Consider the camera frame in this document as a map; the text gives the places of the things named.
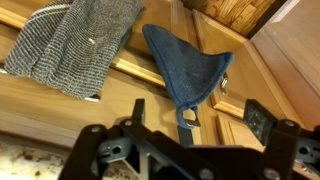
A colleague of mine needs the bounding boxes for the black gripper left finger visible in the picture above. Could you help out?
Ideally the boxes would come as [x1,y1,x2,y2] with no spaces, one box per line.
[58,97,183,180]

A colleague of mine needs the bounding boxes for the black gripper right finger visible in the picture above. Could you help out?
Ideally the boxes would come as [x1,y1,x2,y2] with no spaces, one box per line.
[243,98,320,180]

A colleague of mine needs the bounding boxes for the blue terry towel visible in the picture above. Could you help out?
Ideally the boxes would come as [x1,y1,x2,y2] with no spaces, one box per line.
[141,23,235,130]

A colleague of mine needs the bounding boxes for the wooden drawer with hooks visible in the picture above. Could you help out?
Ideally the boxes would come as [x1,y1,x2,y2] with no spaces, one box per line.
[0,23,203,149]

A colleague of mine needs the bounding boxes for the black over-drawer hook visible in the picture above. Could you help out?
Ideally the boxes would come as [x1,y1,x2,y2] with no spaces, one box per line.
[176,118,202,148]

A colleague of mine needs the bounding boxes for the grey knit towel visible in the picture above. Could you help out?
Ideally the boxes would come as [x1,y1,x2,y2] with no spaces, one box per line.
[3,0,146,101]

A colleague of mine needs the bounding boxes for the wooden sink base cabinet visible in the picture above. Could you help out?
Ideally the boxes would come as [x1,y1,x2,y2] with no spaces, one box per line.
[249,0,320,131]

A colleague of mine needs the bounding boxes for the metal cabinet door handle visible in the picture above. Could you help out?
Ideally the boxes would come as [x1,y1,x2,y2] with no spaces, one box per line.
[219,71,230,96]

